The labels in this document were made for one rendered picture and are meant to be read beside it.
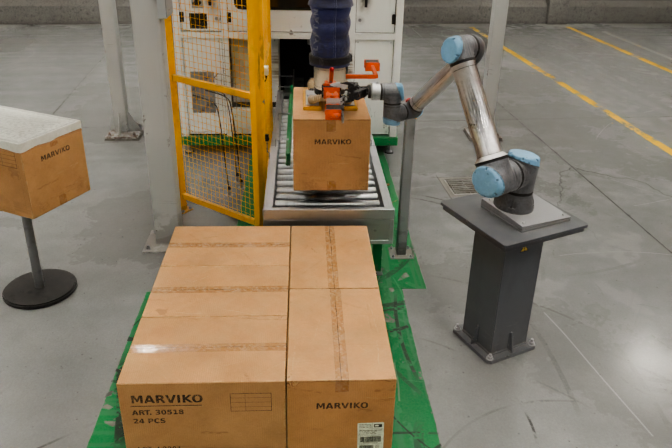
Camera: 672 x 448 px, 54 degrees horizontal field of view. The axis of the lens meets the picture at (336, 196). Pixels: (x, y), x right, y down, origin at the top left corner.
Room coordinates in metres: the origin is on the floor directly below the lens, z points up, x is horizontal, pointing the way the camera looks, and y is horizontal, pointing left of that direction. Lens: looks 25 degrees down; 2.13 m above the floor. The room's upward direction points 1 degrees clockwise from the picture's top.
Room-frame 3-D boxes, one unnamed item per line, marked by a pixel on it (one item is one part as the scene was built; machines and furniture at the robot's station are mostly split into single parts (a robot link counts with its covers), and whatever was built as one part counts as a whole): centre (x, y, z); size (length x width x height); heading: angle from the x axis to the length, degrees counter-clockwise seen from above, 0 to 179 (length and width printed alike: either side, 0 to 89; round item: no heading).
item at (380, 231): (3.10, 0.04, 0.48); 0.70 x 0.03 x 0.15; 93
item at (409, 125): (3.71, -0.43, 0.50); 0.07 x 0.07 x 1.00; 3
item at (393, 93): (3.26, -0.27, 1.21); 0.12 x 0.09 x 0.10; 93
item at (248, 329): (2.42, 0.30, 0.34); 1.20 x 1.00 x 0.40; 3
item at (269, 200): (4.25, 0.43, 0.50); 2.31 x 0.05 x 0.19; 3
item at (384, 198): (4.29, -0.22, 0.50); 2.31 x 0.05 x 0.19; 3
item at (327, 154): (3.48, 0.05, 0.88); 0.60 x 0.40 x 0.40; 4
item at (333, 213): (3.10, 0.04, 0.58); 0.70 x 0.03 x 0.06; 93
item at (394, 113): (3.26, -0.29, 1.09); 0.12 x 0.09 x 0.12; 129
